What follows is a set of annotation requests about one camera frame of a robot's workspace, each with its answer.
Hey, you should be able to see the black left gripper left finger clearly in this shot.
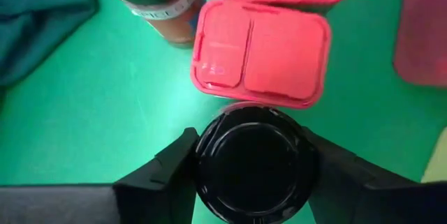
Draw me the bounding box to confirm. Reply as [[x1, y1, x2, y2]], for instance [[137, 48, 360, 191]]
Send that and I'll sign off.
[[112, 127, 200, 224]]

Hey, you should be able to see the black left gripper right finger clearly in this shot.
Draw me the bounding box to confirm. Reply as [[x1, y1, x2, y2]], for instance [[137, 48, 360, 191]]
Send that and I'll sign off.
[[302, 127, 447, 224]]

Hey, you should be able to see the pale yellow object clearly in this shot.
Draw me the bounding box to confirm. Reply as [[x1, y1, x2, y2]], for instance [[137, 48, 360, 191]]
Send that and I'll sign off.
[[420, 128, 447, 184]]

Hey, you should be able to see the dark red flat container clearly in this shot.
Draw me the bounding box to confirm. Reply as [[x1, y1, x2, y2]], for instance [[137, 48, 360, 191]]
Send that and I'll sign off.
[[393, 0, 447, 88]]

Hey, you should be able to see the teal cloth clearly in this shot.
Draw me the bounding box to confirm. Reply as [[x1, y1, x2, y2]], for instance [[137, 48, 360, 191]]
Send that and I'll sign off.
[[0, 0, 98, 89]]

